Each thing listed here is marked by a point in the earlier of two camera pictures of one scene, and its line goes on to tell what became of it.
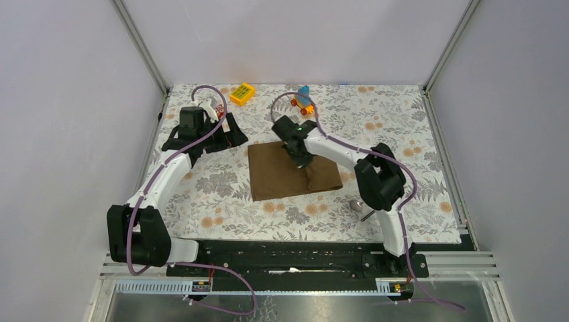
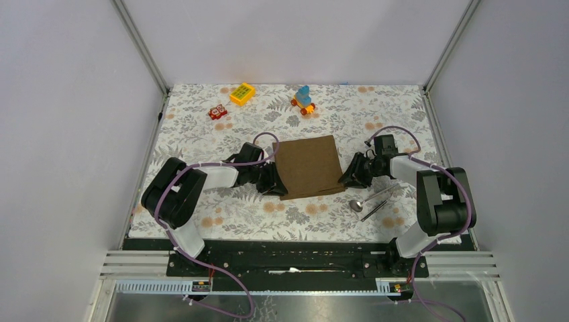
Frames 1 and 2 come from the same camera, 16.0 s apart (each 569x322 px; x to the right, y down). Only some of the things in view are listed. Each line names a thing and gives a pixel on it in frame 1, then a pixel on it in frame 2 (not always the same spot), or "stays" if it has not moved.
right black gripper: x=298 y=162 → x=353 y=174
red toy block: x=220 y=111 stays
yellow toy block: x=242 y=94 stays
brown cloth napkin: x=272 y=172 stays
